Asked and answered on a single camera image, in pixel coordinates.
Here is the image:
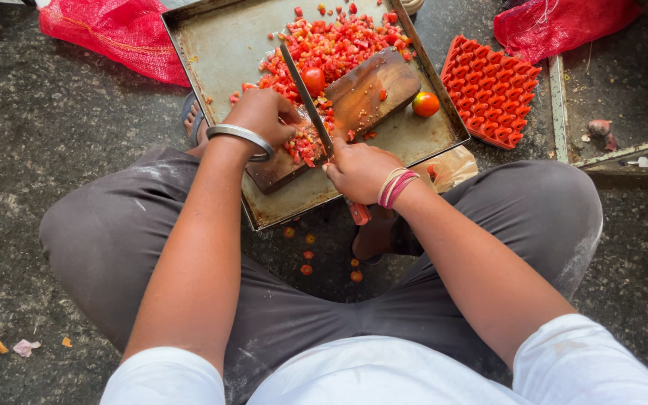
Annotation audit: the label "long steel knife red handle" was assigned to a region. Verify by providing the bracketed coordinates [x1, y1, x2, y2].
[279, 43, 372, 226]

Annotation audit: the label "person's grey trousers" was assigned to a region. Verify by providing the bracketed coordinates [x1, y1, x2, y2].
[39, 147, 604, 403]

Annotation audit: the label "person's left hand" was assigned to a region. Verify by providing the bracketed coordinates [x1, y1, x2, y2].
[222, 88, 303, 150]

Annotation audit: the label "red and cream wrist threads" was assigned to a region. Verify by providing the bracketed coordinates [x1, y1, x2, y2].
[377, 167, 421, 210]

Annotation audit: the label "clear plastic bag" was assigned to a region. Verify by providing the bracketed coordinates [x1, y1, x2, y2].
[414, 145, 479, 194]

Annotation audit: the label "orange plastic egg tray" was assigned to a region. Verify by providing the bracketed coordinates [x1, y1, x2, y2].
[440, 35, 543, 151]

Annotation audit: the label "person's right hand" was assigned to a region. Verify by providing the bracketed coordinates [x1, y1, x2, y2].
[322, 138, 405, 206]

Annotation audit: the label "person's left foot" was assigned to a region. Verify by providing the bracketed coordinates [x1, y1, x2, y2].
[184, 100, 211, 158]

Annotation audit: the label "person's right foot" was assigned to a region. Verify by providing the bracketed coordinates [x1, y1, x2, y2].
[351, 205, 399, 262]

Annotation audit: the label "whole red tomato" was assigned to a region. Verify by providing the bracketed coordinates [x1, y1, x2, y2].
[300, 66, 327, 98]

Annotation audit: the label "person's white shirt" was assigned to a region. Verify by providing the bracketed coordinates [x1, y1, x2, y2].
[99, 313, 648, 405]

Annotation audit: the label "scattered tomato stem ends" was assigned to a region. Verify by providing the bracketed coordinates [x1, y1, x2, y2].
[282, 226, 364, 284]

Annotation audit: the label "red-orange whole tomato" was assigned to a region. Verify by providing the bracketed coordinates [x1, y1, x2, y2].
[412, 91, 441, 118]

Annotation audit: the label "onion peel scraps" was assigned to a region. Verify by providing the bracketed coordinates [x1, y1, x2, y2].
[0, 336, 74, 359]

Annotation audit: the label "person's foot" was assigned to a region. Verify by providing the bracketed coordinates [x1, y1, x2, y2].
[184, 100, 211, 158]
[351, 205, 399, 262]

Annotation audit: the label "brown wooden chopping board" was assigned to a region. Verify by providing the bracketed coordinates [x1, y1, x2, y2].
[244, 47, 422, 195]

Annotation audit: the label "grey sandal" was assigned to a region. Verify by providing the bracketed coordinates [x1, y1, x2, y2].
[181, 91, 207, 148]

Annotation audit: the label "silver metal bangle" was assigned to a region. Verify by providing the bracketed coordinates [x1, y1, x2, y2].
[206, 124, 276, 163]

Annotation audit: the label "metal-framed floor pit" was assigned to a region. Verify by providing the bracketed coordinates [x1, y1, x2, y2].
[548, 0, 648, 171]

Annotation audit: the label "red mesh sack with strings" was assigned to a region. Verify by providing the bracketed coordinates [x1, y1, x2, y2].
[493, 0, 642, 65]

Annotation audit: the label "large worn metal tray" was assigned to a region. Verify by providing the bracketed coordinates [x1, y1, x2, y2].
[161, 0, 471, 232]

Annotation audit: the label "pile of chopped tomato pieces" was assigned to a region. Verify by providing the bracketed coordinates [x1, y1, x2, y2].
[228, 1, 418, 168]

